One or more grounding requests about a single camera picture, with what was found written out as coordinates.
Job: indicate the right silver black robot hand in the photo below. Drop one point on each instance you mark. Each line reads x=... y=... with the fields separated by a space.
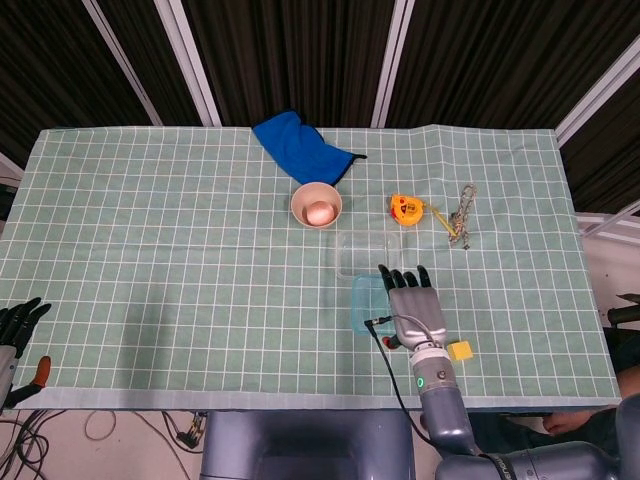
x=417 y=315

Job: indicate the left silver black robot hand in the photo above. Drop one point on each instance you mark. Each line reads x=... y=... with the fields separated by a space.
x=17 y=320

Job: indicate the blue plastic lid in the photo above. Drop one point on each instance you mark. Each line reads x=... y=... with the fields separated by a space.
x=370 y=305

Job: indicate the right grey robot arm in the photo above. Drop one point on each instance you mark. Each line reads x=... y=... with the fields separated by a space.
x=442 y=415

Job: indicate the transparent plastic container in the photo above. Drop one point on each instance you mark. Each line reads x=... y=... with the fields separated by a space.
x=367 y=250

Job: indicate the yellow cube block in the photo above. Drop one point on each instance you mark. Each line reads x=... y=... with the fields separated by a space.
x=462 y=351

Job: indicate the orange tape measure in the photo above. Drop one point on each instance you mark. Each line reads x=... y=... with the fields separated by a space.
x=406 y=210

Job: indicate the pink egg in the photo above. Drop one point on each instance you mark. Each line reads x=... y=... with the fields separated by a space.
x=320 y=212

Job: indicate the green checked tablecloth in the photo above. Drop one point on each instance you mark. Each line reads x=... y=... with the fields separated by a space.
x=150 y=250

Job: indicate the bystander dark trouser leg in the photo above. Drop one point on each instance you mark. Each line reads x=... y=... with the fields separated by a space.
x=510 y=435

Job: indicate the beige bowl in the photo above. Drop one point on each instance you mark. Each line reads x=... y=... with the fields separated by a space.
x=300 y=200

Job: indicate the grey robot torso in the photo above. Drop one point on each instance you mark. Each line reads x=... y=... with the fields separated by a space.
x=300 y=445

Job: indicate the blue cloth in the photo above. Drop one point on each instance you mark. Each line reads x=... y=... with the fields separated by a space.
x=300 y=145

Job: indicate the black yellow power plug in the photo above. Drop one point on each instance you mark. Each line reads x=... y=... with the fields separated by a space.
x=187 y=437

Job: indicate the black chair part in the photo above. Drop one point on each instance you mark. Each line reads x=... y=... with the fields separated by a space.
x=625 y=315

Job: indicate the black pleated curtain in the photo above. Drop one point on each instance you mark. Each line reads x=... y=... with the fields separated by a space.
x=300 y=50

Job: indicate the white frame corner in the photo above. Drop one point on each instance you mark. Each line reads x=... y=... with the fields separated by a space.
x=7 y=167

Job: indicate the white metal rail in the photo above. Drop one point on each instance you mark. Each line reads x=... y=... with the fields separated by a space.
x=607 y=231

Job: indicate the wide white frame post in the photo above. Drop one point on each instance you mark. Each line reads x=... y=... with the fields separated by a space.
x=396 y=62
x=600 y=90
x=190 y=62

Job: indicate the thin white frame post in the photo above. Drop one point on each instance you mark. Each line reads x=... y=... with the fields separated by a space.
x=123 y=65

